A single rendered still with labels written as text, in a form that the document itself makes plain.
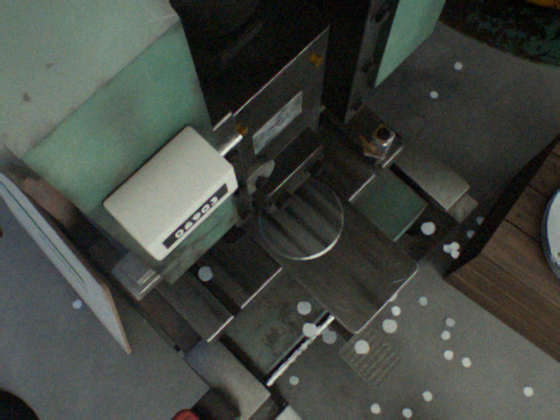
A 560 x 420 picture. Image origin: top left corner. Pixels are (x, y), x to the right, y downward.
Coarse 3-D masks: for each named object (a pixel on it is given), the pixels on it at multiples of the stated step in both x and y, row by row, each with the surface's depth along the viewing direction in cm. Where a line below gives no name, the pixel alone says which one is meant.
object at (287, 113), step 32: (288, 0) 59; (256, 32) 58; (288, 32) 58; (320, 32) 58; (224, 64) 58; (256, 64) 57; (288, 64) 57; (320, 64) 64; (224, 96) 57; (256, 96) 57; (288, 96) 64; (320, 96) 72; (256, 128) 63; (288, 128) 72; (256, 160) 71; (288, 160) 76; (320, 160) 79; (256, 192) 76; (288, 192) 79
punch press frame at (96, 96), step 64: (0, 0) 26; (64, 0) 27; (128, 0) 28; (0, 64) 26; (64, 64) 28; (128, 64) 29; (192, 64) 33; (384, 64) 64; (0, 128) 27; (64, 128) 29; (128, 128) 33; (64, 192) 33; (384, 192) 109; (192, 256) 62; (256, 320) 104; (320, 320) 150
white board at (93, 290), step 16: (0, 176) 129; (0, 192) 158; (16, 192) 123; (16, 208) 151; (32, 208) 118; (32, 224) 143; (48, 224) 114; (48, 240) 136; (64, 240) 114; (48, 256) 170; (64, 256) 130; (80, 256) 113; (64, 272) 160; (80, 272) 124; (96, 272) 112; (80, 288) 151; (96, 288) 119; (96, 304) 143; (112, 304) 121; (112, 320) 136; (128, 352) 164
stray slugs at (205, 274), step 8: (424, 224) 107; (432, 224) 107; (424, 232) 107; (432, 232) 107; (200, 272) 99; (208, 272) 99; (304, 304) 104; (304, 312) 104; (304, 328) 103; (312, 328) 103; (384, 328) 103; (392, 328) 103; (328, 336) 103; (336, 336) 103; (360, 344) 102; (360, 352) 102
